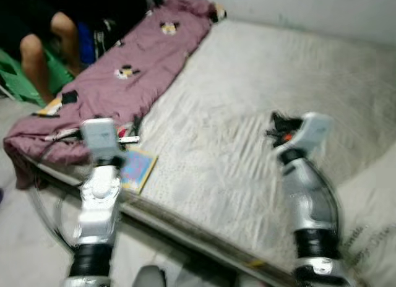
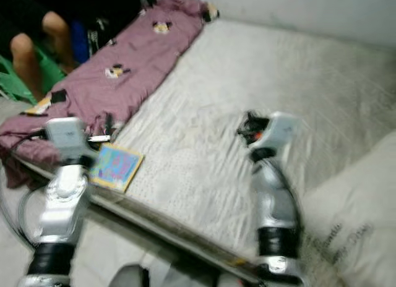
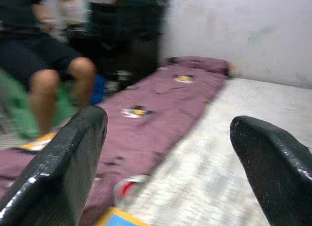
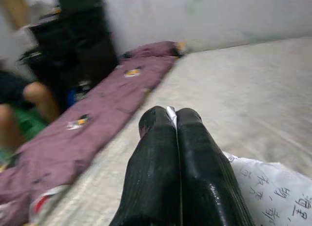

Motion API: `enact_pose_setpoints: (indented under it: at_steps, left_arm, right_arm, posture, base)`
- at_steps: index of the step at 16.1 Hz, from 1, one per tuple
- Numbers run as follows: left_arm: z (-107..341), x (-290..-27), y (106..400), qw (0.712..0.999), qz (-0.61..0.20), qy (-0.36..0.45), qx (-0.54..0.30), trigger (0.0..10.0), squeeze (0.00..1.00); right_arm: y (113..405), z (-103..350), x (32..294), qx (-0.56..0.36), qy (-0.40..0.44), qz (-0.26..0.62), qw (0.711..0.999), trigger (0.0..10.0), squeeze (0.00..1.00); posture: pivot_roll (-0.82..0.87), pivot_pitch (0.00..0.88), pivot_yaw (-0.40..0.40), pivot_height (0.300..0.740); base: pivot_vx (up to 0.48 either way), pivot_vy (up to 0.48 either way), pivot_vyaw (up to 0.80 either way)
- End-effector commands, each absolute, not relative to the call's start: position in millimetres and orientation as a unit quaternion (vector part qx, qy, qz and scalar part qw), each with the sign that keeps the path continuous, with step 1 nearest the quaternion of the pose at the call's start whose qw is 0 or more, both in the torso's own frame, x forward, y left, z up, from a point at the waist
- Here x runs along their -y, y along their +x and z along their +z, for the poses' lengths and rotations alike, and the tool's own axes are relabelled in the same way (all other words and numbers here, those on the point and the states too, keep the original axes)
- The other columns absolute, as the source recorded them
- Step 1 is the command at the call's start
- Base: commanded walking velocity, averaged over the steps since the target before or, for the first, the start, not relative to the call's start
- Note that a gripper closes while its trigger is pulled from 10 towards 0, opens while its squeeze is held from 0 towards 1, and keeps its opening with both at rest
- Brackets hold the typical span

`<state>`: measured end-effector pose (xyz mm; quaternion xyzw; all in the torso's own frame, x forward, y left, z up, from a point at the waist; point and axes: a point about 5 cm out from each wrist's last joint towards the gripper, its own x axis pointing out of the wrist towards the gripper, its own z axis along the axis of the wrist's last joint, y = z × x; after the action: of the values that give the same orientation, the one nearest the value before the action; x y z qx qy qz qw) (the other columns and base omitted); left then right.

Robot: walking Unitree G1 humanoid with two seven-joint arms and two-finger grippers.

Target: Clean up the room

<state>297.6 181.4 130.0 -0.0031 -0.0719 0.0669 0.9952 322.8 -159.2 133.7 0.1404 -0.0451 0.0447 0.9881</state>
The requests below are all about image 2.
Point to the blue yellow children's book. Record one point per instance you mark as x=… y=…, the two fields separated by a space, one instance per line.
x=116 y=168

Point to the green plastic stool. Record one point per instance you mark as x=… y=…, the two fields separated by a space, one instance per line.
x=52 y=70

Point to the white pillow with grey lettering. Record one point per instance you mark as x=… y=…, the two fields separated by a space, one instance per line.
x=352 y=206

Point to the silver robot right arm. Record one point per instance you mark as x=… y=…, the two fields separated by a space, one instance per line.
x=278 y=206

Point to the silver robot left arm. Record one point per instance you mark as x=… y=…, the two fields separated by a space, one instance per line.
x=59 y=206

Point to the grey quilted mattress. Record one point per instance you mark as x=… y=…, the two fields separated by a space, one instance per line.
x=253 y=77

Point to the pink cartoon print blanket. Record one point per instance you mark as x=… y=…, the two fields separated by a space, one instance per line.
x=130 y=58

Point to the black bag white print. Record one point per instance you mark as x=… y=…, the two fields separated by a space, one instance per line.
x=101 y=32

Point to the person in black clothes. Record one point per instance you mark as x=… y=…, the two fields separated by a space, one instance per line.
x=25 y=61

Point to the grey bed base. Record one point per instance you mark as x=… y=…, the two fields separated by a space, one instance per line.
x=179 y=234

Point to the grey robot left leg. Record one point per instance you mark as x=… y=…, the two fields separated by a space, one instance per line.
x=129 y=278

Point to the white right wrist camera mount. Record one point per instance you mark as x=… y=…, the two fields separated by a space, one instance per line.
x=279 y=130

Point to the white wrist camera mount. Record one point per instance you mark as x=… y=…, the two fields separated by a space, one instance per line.
x=279 y=130
x=65 y=137

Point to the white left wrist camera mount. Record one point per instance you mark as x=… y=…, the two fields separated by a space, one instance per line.
x=65 y=137

